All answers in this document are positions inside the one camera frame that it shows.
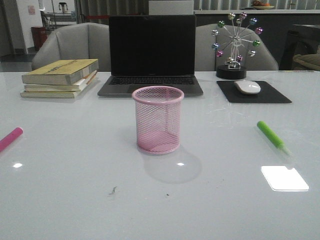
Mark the pink mesh pen holder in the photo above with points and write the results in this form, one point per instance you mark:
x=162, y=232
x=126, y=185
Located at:
x=157, y=114

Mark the fruit bowl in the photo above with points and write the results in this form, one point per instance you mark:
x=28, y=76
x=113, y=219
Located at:
x=260, y=5

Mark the white computer mouse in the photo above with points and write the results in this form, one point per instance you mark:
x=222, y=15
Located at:
x=247, y=87

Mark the grey armchair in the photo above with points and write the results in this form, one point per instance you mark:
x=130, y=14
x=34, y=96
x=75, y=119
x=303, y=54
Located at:
x=79, y=41
x=212, y=49

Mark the pink highlighter pen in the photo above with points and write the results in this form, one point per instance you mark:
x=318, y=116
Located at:
x=10, y=138

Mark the ferris wheel desk toy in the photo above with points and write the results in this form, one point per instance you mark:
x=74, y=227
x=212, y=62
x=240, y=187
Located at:
x=232, y=68

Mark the middle cream book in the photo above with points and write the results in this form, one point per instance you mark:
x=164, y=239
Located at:
x=76, y=87

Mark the white box behind laptop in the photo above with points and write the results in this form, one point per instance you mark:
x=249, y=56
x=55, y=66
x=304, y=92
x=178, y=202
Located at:
x=171, y=7

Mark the black mouse pad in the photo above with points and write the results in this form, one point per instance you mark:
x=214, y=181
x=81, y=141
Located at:
x=267, y=95

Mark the dark grey laptop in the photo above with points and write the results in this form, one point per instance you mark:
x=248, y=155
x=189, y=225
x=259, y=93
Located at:
x=151, y=50

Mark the yellow top book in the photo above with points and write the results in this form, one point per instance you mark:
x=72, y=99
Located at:
x=61, y=72

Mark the grey armchair right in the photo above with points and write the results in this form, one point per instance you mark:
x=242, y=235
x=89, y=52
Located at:
x=212, y=49

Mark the bottom yellow book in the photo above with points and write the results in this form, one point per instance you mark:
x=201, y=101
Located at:
x=51, y=94

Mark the green highlighter pen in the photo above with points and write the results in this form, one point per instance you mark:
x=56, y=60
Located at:
x=273, y=137

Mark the red trash bin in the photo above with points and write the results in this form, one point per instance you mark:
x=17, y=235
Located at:
x=39, y=35

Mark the yellow book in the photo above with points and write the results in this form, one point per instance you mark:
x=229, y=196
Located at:
x=61, y=72
x=51, y=94

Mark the grey armchair left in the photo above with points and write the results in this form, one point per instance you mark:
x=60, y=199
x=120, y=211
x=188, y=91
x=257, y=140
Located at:
x=79, y=41

